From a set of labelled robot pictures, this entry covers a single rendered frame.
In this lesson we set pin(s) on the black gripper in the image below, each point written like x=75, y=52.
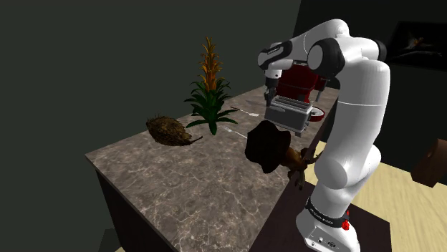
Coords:
x=270, y=87

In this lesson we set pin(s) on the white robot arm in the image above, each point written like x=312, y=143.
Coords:
x=359, y=115

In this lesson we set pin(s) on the red stand mixer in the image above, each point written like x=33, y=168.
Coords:
x=296, y=82

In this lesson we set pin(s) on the silver toaster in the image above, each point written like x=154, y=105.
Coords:
x=288, y=113

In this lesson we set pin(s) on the white spoon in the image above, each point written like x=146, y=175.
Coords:
x=246, y=112

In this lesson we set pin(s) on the white fork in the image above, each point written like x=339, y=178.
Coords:
x=234, y=132

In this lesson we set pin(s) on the dark brown tree figure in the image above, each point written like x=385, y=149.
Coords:
x=267, y=146

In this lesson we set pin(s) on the green plant with orange flower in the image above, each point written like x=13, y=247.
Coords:
x=209, y=101

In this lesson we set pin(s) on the brown spiky husk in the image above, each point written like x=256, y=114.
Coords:
x=167, y=131

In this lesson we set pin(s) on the marble top dark counter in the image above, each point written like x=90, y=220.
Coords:
x=195, y=181

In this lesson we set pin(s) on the dark robot stand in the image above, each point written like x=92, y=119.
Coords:
x=279, y=227

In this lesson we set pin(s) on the brown box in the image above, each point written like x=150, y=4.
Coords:
x=431, y=164

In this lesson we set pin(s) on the dark wall picture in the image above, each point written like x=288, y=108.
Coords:
x=419, y=45

